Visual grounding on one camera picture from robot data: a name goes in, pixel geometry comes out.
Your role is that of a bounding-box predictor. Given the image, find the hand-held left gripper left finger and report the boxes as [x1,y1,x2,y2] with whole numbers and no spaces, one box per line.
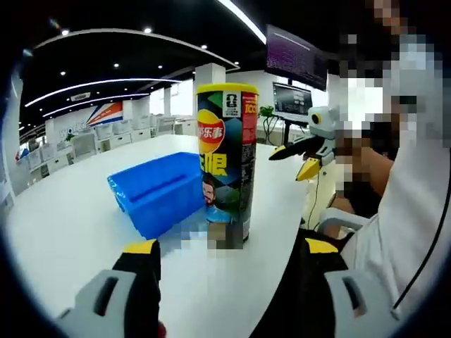
[55,238,162,338]

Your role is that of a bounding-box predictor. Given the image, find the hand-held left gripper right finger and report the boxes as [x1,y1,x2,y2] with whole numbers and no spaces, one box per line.
[281,237,403,338]

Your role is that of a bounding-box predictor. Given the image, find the dark printed chip container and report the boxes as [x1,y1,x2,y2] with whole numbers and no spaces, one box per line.
[196,82,261,244]

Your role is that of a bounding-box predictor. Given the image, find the blue plastic box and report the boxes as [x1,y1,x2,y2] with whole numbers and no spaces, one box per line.
[106,151,209,241]

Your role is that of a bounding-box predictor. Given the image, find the green potted plant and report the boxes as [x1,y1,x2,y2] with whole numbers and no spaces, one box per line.
[258,104,283,144]

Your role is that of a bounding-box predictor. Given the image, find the small computer monitor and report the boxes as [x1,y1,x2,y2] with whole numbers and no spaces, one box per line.
[271,81,314,123]

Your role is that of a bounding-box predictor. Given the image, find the grey chair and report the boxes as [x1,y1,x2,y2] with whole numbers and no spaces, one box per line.
[318,207,370,244]

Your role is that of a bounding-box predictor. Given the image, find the large dark monitor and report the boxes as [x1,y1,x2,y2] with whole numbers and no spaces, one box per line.
[265,23,329,92]

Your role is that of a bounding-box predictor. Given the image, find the white table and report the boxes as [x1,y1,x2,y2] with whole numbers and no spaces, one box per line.
[6,132,320,338]

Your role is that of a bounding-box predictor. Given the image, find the row of white cabinets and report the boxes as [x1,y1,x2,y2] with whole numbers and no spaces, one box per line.
[20,114,198,174]

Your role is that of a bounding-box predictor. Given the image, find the thin gripper cable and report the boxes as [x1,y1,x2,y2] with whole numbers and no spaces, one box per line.
[305,170,321,229]

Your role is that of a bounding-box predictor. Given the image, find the black cable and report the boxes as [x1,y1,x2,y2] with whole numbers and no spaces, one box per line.
[390,239,451,320]

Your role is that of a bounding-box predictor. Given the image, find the red blue wall poster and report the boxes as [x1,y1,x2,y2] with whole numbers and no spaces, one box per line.
[85,101,124,127]

